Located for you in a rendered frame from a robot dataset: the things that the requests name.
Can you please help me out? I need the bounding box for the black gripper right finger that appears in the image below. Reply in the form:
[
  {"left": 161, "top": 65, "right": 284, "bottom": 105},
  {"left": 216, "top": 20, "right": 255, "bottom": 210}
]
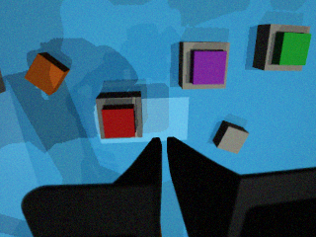
[{"left": 167, "top": 136, "right": 316, "bottom": 237}]

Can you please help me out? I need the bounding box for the red button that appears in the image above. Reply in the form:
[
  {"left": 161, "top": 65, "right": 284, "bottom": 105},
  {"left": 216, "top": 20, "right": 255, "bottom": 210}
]
[{"left": 96, "top": 91, "right": 143, "bottom": 139}]

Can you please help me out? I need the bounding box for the green button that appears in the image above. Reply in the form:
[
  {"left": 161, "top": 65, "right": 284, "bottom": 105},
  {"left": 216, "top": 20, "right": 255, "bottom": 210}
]
[{"left": 252, "top": 24, "right": 311, "bottom": 71}]

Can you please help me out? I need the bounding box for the purple button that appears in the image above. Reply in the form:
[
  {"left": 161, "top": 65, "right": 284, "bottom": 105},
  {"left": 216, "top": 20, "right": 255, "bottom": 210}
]
[{"left": 179, "top": 41, "right": 230, "bottom": 90}]

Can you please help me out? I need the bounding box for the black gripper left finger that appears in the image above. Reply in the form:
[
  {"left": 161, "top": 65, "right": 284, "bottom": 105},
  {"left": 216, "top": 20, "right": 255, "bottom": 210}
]
[{"left": 21, "top": 137, "right": 162, "bottom": 237}]

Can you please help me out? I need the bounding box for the orange block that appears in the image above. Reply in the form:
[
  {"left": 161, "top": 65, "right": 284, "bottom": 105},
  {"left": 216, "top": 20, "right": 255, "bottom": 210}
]
[{"left": 25, "top": 52, "right": 70, "bottom": 95}]

